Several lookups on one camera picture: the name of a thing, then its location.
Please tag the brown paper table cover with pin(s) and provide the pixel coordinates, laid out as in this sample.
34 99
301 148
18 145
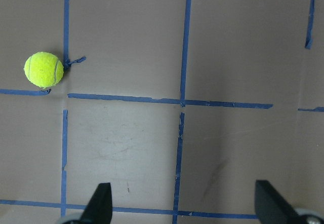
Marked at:
180 104

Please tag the tennis ball on loose tape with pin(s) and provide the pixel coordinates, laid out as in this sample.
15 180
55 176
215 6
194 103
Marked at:
44 69

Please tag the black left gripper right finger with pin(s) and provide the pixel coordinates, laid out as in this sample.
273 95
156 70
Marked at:
271 207

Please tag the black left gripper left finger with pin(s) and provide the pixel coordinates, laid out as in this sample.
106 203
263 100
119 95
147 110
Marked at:
99 208

